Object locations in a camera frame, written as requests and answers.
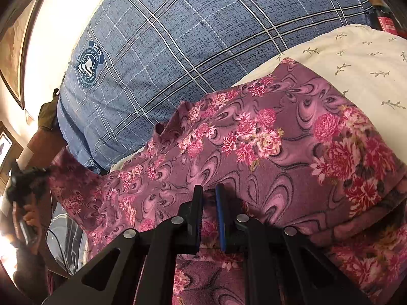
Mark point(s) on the olive green cloth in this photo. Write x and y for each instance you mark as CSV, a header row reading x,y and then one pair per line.
x,y
48,111

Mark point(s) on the person's left hand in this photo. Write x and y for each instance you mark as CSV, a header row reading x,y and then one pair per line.
x,y
31,216

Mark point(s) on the purple floral garment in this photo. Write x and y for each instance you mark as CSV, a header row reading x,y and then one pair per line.
x,y
286,152

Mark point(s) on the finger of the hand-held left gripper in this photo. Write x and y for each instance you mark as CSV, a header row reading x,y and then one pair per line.
x,y
44,173

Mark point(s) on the grey striped cloth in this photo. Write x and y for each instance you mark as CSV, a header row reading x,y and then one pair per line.
x,y
68,228

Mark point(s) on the blue plaid quilt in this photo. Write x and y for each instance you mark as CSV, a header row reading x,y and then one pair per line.
x,y
190,38

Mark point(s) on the wooden picture frame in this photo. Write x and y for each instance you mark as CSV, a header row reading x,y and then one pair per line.
x,y
14,54

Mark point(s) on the red bottle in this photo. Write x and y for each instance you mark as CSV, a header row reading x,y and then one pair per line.
x,y
385,17

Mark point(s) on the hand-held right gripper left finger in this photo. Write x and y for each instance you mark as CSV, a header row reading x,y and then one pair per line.
x,y
197,219

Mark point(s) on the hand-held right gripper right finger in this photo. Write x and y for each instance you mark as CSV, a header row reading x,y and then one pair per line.
x,y
220,219

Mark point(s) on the person's left forearm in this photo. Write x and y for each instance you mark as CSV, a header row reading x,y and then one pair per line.
x,y
30,270

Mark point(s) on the cream leaf-print bedsheet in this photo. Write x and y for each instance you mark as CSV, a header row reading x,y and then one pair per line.
x,y
359,66

